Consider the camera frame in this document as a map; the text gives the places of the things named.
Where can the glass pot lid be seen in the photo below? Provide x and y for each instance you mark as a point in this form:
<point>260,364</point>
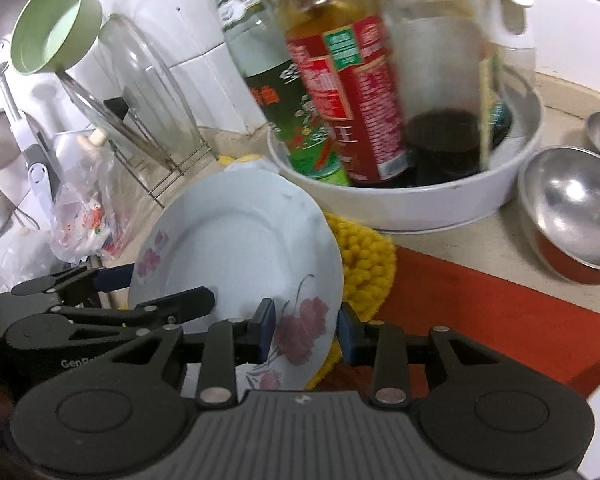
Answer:
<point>140,85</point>

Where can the green label glass bottle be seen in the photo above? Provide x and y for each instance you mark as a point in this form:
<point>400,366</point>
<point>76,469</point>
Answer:
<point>280,105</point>

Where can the green plastic bowl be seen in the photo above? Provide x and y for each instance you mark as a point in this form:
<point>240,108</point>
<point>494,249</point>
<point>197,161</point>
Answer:
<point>50,30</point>

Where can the yellow knitted mat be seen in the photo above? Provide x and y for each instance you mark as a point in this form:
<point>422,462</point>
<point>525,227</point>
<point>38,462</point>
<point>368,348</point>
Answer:
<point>365,260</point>

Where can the red table mat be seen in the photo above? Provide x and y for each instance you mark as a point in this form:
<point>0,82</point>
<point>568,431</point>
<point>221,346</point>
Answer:
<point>480,310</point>

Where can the white plastic bag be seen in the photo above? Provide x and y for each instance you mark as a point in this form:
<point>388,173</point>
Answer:
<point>20,260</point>

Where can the dark sauce glass bottle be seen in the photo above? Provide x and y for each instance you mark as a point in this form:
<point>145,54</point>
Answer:
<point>440,140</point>

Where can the white spray bottle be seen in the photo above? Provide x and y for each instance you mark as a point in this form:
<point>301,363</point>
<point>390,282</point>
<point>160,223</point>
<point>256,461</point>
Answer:
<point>512,10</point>

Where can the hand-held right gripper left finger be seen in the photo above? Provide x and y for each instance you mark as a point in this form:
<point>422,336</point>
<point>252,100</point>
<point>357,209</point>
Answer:
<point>269,332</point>

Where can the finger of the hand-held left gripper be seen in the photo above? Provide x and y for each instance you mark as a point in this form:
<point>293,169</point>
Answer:
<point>190,302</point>
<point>112,278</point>

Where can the yellow white cloth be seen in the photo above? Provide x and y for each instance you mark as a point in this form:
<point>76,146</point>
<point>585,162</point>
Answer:
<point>242,161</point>

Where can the white round tray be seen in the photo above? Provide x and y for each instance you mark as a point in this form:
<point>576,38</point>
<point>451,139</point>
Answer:
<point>405,210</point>

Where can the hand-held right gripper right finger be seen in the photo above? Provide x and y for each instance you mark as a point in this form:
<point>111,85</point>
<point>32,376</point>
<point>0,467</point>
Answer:
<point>349,337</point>

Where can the red label oil bottle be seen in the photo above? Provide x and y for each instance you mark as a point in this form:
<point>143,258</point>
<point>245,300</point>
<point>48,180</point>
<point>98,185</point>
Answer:
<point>350,100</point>

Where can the clear plastic bag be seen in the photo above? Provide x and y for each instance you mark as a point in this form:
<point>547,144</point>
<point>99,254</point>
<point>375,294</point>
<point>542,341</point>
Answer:
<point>87,220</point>

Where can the white floral plate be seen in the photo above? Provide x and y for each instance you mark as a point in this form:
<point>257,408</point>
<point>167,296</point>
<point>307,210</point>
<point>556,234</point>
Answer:
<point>240,245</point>

